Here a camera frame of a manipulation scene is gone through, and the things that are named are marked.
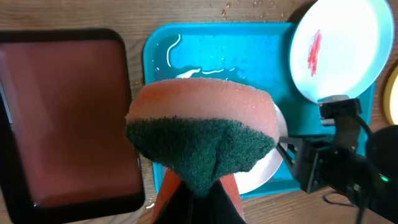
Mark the white plate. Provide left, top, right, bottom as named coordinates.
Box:
left=233, top=104, right=289, bottom=195

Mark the orange green scrub sponge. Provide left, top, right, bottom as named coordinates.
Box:
left=124, top=77, right=280, bottom=224

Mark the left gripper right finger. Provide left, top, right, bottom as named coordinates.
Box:
left=194, top=180, right=246, bottom=224

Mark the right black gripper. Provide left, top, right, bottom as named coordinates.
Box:
left=276, top=134, right=386, bottom=199

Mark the dark red tray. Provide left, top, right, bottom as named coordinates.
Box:
left=1, top=29, right=145, bottom=223

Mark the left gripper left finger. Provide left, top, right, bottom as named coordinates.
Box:
left=154, top=184, right=194, bottom=224

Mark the yellow plate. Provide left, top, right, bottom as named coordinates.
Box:
left=383, top=67, right=398, bottom=124

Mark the teal plastic tray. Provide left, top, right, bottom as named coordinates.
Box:
left=142, top=21, right=376, bottom=200

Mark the light blue plate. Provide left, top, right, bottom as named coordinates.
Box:
left=289, top=0, right=395, bottom=103

